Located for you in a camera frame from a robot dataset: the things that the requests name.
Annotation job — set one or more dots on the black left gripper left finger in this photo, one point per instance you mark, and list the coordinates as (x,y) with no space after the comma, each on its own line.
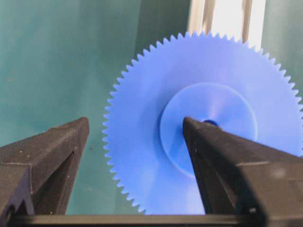
(37,174)

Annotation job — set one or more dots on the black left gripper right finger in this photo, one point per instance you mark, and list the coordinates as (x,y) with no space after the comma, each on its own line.
(260,185)

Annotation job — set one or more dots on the large blue plastic gear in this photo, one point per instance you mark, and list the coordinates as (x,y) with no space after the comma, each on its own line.
(205,77)

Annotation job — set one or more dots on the silver aluminium extrusion rail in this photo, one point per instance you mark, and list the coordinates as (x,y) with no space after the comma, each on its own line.
(239,19)

